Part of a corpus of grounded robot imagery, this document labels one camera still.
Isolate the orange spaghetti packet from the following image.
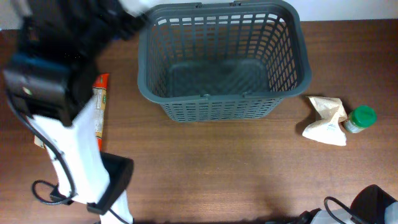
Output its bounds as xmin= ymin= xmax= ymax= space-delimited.
xmin=93 ymin=73 xmax=109 ymax=151

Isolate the grey plastic basket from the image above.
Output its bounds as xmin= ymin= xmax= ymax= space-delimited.
xmin=137 ymin=1 xmax=312 ymax=122

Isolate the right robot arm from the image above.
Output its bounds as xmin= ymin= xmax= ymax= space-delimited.
xmin=266 ymin=184 xmax=397 ymax=224

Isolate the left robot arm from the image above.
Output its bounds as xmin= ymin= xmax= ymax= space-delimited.
xmin=3 ymin=1 xmax=149 ymax=223

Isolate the crumpled brown snack bag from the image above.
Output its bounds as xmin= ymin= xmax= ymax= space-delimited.
xmin=34 ymin=136 xmax=45 ymax=149

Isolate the crumpled beige paper bag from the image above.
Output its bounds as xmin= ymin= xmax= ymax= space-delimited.
xmin=302 ymin=96 xmax=348 ymax=146

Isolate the green lid jar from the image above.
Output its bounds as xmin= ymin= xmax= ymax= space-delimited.
xmin=343 ymin=105 xmax=377 ymax=133

